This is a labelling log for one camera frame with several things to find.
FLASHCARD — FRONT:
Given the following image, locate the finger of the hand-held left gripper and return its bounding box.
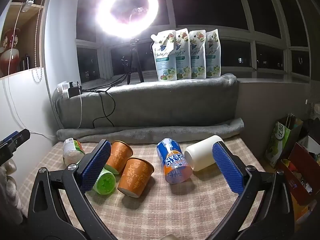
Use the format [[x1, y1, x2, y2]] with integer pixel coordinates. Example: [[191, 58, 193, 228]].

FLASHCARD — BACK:
[[0, 129, 31, 153]]

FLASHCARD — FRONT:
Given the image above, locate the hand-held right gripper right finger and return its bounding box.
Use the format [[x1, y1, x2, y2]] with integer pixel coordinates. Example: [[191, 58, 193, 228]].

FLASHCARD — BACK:
[[212, 141, 295, 240]]

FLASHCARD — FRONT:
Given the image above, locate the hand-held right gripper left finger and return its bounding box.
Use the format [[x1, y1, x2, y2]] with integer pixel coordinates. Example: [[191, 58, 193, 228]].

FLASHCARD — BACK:
[[27, 139, 118, 240]]

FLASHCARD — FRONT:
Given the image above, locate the green plastic cup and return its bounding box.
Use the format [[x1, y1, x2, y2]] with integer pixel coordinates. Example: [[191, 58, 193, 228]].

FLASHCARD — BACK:
[[92, 166, 117, 195]]

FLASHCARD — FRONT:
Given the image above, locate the orange patterned paper cup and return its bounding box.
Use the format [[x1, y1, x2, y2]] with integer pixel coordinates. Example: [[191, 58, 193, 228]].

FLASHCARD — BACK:
[[117, 157, 155, 197], [104, 140, 134, 175]]

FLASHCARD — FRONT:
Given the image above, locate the clear cup with green label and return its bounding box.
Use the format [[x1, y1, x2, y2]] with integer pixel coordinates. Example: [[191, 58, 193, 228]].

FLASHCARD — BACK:
[[62, 137, 86, 167]]

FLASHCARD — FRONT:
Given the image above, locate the white plastic cup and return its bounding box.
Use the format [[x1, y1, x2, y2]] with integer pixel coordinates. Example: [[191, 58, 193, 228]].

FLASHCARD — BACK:
[[184, 135, 224, 172]]

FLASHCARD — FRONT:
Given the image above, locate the blue and orange cup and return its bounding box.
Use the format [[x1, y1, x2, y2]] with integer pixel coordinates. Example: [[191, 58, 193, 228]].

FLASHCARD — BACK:
[[157, 138, 193, 184]]

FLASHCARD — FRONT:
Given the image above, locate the green paper bag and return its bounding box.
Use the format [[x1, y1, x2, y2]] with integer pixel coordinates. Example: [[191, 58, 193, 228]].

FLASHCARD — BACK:
[[264, 113, 304, 168]]

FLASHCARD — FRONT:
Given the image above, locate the white power strip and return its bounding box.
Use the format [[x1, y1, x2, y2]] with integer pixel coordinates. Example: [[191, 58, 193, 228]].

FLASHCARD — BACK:
[[56, 81, 75, 98]]

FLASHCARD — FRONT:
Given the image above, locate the rolled grey blanket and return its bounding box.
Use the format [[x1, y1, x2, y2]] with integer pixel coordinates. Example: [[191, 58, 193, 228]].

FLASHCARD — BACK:
[[56, 117, 245, 145]]

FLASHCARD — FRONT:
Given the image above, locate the plaid tablecloth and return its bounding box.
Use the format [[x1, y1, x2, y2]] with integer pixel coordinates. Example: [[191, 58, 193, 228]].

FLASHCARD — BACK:
[[19, 137, 275, 240]]

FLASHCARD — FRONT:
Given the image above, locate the red cardboard box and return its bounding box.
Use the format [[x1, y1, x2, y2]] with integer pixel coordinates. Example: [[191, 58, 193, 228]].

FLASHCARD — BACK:
[[274, 135, 320, 225]]

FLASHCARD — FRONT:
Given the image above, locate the black power adapter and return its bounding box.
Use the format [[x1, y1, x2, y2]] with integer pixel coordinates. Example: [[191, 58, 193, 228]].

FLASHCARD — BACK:
[[67, 81, 83, 97]]

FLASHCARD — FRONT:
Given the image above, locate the grey fleece blanket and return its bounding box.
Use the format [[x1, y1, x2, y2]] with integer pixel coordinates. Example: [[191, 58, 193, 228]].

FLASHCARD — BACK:
[[54, 73, 238, 129]]

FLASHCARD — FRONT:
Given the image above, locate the wooden shelf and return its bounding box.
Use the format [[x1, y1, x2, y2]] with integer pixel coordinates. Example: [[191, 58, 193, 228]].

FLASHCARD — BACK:
[[0, 0, 52, 79]]

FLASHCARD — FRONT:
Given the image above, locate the black tripod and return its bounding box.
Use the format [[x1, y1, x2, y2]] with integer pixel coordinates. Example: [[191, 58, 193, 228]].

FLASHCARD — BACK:
[[121, 38, 145, 85]]

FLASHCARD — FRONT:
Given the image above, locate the floral refill pouch with spout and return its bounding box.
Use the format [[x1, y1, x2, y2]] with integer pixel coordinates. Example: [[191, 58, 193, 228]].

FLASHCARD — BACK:
[[151, 28, 177, 82]]

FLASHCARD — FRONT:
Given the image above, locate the white cable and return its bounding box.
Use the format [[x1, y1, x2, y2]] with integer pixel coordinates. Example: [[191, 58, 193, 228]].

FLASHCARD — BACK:
[[74, 95, 83, 128]]

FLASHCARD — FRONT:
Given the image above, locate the black cable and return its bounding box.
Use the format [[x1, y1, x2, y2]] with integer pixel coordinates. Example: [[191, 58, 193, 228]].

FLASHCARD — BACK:
[[81, 73, 132, 128]]

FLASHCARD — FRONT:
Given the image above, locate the white bead cord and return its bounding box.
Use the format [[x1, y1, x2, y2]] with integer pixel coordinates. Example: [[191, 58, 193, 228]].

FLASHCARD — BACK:
[[33, 10, 43, 83]]

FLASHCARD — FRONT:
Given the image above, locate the ring light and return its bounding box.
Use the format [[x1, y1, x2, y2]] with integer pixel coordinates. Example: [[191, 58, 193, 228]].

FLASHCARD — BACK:
[[95, 0, 161, 40]]

